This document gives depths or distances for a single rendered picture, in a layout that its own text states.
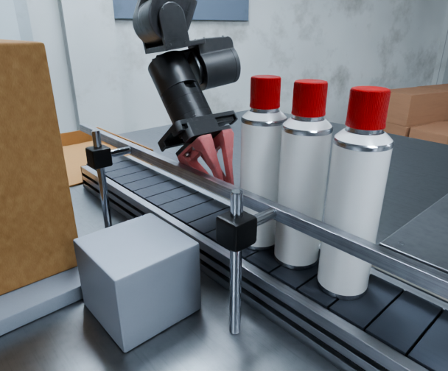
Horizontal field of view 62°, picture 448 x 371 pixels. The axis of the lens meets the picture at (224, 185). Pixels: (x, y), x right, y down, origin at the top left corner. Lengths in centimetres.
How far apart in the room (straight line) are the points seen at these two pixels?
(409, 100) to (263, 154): 310
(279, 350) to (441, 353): 14
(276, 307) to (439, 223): 28
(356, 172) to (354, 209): 4
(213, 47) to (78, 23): 208
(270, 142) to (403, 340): 23
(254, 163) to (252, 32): 289
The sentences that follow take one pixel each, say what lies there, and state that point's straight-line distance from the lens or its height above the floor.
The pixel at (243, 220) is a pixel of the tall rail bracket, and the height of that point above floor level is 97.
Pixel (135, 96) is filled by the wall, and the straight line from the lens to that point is 285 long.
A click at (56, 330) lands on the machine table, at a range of 47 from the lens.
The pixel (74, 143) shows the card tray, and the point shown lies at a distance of 114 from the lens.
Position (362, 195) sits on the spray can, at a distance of 35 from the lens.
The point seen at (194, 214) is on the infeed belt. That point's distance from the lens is 55.
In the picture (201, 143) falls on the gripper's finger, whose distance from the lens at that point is 47.
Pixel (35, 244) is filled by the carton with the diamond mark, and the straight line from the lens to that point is 49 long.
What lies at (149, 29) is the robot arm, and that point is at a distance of 52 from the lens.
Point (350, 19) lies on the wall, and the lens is 404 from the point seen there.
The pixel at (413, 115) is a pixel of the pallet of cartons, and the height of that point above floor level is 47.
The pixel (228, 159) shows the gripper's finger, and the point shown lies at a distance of 50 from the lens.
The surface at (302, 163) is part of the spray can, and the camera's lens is 38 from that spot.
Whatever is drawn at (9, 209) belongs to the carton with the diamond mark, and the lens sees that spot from 47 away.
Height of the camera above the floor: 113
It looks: 23 degrees down
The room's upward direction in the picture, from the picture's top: straight up
